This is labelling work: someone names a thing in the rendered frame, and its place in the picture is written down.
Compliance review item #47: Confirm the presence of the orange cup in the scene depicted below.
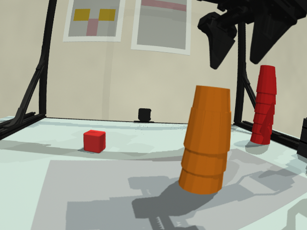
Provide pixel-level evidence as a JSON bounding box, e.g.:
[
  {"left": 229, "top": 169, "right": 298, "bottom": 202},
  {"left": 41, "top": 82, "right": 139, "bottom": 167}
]
[
  {"left": 178, "top": 168, "right": 224, "bottom": 195},
  {"left": 183, "top": 85, "right": 231, "bottom": 154},
  {"left": 181, "top": 148, "right": 227, "bottom": 175}
]

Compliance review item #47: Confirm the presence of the grey flat mat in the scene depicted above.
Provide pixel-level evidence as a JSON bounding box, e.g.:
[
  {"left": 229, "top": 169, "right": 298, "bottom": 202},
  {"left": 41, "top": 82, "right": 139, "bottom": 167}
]
[{"left": 31, "top": 149, "right": 307, "bottom": 230}]

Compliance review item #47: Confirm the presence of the red cup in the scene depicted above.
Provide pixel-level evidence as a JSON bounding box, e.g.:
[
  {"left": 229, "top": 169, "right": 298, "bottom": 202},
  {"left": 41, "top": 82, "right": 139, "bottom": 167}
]
[
  {"left": 252, "top": 122, "right": 272, "bottom": 135},
  {"left": 256, "top": 65, "right": 277, "bottom": 95},
  {"left": 253, "top": 112, "right": 273, "bottom": 125},
  {"left": 250, "top": 132, "right": 271, "bottom": 145},
  {"left": 255, "top": 92, "right": 276, "bottom": 104},
  {"left": 254, "top": 102, "right": 275, "bottom": 115}
]

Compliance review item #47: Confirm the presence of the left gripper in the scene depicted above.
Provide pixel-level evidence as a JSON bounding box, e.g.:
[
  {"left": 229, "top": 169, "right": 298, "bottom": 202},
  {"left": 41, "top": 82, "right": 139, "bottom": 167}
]
[{"left": 197, "top": 0, "right": 307, "bottom": 69}]

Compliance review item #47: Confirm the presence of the red cube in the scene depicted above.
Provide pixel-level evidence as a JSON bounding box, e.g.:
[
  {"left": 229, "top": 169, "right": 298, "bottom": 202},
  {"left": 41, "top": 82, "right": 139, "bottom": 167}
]
[{"left": 83, "top": 130, "right": 106, "bottom": 153}]

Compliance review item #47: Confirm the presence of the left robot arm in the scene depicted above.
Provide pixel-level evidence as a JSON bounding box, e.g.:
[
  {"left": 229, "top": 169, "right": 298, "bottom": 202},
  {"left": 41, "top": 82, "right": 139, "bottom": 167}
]
[{"left": 198, "top": 0, "right": 227, "bottom": 12}]

